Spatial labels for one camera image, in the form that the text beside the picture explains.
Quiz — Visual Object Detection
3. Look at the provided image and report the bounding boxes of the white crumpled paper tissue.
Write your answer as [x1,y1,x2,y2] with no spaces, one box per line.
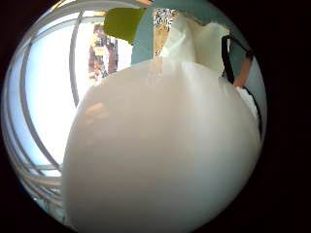
[158,13,231,78]

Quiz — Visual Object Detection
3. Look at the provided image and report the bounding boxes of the grey-blue pillar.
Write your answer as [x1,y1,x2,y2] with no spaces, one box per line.
[130,7,156,65]

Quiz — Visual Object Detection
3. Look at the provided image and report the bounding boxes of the green sheet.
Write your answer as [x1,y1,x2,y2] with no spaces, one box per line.
[102,7,147,46]

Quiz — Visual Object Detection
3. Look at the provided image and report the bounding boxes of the shelf of colourful goods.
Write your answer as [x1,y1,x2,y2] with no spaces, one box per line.
[87,22,120,82]

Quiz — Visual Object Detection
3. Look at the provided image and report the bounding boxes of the white window frame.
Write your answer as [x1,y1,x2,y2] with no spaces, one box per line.
[1,0,154,224]

